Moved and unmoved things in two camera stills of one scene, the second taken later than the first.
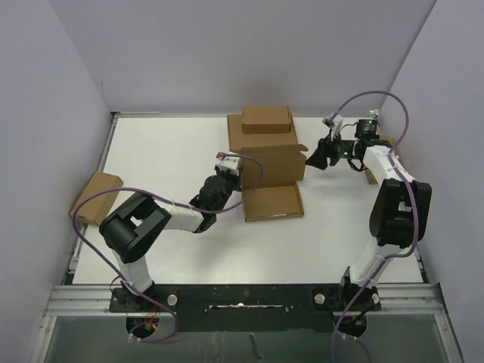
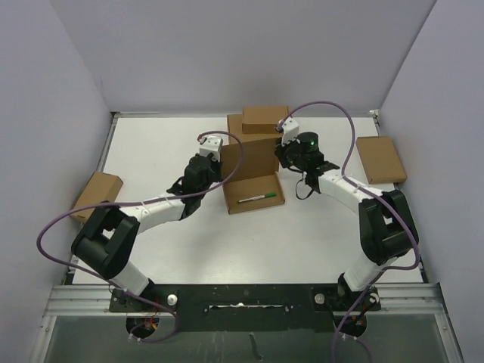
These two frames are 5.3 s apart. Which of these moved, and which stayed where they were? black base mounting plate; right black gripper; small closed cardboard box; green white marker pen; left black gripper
Moved: left black gripper; green white marker pen; right black gripper
Stayed: black base mounting plate; small closed cardboard box
